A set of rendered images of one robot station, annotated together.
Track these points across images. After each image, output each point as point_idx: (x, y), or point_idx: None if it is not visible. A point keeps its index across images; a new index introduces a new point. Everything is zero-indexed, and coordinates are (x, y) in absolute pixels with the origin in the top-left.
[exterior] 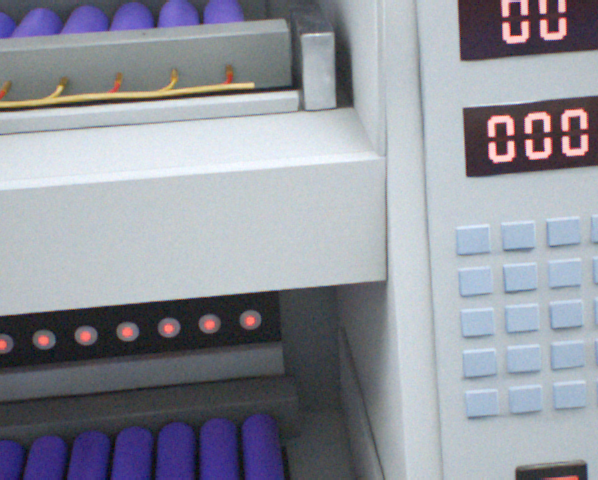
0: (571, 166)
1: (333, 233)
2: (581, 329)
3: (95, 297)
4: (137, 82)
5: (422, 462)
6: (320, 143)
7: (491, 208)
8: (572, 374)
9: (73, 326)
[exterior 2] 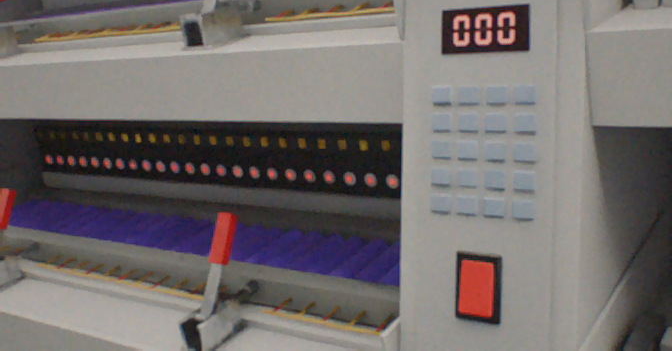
0: (503, 50)
1: (381, 88)
2: (505, 163)
3: (273, 115)
4: (350, 10)
5: (409, 237)
6: (387, 36)
7: (454, 75)
8: (497, 193)
9: (364, 173)
